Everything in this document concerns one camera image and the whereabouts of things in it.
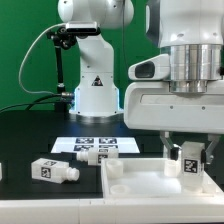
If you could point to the white fence frame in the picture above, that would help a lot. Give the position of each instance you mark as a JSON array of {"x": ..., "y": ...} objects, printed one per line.
[{"x": 112, "y": 211}]

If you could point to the white square tabletop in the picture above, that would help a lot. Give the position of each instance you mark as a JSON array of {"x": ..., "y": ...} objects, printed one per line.
[{"x": 150, "y": 178}]

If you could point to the background camera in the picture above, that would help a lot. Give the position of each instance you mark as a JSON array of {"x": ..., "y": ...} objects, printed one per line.
[{"x": 78, "y": 28}]

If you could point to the paper marker sheet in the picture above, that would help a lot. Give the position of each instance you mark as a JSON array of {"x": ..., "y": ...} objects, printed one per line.
[{"x": 75, "y": 144}]

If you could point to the black camera stand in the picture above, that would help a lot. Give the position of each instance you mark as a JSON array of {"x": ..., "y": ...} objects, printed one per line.
[{"x": 62, "y": 40}]

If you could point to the white block left edge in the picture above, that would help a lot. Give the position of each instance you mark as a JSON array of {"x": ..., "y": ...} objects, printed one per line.
[{"x": 0, "y": 171}]

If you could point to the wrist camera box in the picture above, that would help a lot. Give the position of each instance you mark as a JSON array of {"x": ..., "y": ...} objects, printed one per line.
[{"x": 156, "y": 68}]

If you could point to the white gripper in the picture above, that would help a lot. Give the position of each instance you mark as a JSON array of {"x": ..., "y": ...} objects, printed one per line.
[{"x": 151, "y": 106}]

